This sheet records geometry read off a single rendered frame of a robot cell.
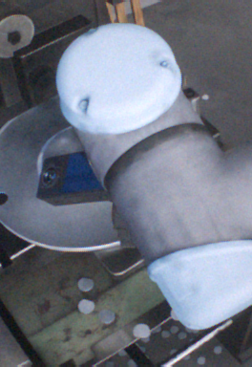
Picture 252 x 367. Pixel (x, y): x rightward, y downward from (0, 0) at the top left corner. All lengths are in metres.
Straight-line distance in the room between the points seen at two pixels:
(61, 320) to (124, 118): 0.50
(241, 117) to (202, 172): 1.60
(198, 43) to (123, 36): 1.90
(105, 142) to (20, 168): 0.43
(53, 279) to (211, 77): 1.39
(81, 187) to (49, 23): 0.22
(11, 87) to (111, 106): 0.37
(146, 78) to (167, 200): 0.07
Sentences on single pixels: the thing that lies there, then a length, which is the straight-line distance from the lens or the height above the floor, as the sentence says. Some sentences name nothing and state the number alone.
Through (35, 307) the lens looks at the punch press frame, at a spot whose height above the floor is 0.64.
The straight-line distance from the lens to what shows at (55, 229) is 0.68.
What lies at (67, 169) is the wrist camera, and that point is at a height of 0.93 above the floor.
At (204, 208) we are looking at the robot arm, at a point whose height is 1.08.
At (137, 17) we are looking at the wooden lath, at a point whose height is 0.24.
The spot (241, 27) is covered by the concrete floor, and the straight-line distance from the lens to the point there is 2.36.
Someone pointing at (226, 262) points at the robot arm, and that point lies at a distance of 0.30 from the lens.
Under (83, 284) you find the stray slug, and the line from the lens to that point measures 0.79.
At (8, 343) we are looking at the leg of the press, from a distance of 0.78.
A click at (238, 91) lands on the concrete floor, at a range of 2.02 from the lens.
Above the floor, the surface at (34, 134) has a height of 0.78.
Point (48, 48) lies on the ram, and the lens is 0.63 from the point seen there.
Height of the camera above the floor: 1.33
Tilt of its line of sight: 51 degrees down
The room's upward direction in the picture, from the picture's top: 8 degrees counter-clockwise
